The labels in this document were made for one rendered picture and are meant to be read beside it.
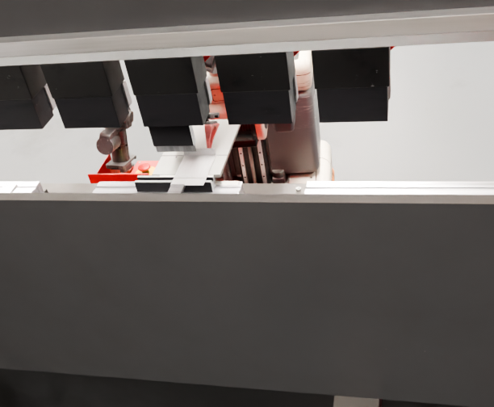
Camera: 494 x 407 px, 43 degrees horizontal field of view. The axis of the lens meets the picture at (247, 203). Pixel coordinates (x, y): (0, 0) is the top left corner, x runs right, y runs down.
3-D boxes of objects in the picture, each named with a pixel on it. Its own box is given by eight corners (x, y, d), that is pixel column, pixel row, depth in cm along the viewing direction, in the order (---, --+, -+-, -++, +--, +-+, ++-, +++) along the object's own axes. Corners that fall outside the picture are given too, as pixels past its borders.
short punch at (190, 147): (197, 148, 152) (190, 114, 146) (195, 153, 150) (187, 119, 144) (158, 149, 154) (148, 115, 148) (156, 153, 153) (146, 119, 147)
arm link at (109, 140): (133, 109, 200) (108, 105, 201) (119, 119, 190) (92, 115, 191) (133, 144, 205) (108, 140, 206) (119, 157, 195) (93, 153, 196)
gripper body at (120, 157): (106, 169, 203) (102, 148, 200) (119, 159, 212) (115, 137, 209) (124, 171, 202) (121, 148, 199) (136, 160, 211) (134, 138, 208)
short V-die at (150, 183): (215, 184, 158) (213, 174, 156) (212, 191, 156) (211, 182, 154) (140, 184, 163) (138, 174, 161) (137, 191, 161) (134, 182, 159)
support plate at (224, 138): (242, 121, 177) (241, 119, 176) (220, 178, 157) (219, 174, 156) (181, 123, 181) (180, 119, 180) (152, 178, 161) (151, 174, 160)
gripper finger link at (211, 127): (213, 153, 160) (211, 115, 158) (186, 153, 162) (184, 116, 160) (220, 150, 166) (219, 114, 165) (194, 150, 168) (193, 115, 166)
